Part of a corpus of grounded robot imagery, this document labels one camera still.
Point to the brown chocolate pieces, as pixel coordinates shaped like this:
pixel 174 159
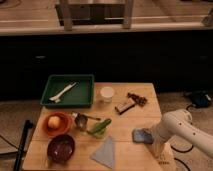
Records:
pixel 139 100

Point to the black pole stand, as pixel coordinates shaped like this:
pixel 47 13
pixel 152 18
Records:
pixel 27 126

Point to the blue sponge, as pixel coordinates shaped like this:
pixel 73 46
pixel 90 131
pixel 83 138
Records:
pixel 142 136

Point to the yellow lemon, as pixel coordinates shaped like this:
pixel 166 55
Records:
pixel 54 122

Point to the dark rectangular block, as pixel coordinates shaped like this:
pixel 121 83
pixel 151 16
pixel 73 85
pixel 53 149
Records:
pixel 122 108

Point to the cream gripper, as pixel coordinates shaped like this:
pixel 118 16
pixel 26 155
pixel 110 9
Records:
pixel 158 148

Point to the dark device on floor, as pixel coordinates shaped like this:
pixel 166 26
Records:
pixel 200 99

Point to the white brush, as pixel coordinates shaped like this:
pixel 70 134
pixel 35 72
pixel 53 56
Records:
pixel 56 98

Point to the green plastic tray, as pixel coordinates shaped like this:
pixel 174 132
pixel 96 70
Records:
pixel 68 91

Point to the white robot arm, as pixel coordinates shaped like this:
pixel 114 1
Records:
pixel 179 123

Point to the white cup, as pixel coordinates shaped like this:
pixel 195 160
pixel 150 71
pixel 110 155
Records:
pixel 107 94

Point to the wooden chair frame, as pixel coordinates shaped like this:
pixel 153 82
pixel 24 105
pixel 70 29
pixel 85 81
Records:
pixel 73 13

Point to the metal measuring spoon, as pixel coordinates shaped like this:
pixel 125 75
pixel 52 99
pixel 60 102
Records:
pixel 82 119

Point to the grey triangular cloth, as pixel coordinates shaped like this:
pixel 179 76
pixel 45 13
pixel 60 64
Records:
pixel 105 154

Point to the orange bowl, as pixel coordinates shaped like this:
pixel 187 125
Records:
pixel 65 124

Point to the dark purple bowl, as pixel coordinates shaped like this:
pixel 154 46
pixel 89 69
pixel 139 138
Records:
pixel 61 148

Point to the green vegetable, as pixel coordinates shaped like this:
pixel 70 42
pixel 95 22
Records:
pixel 99 128

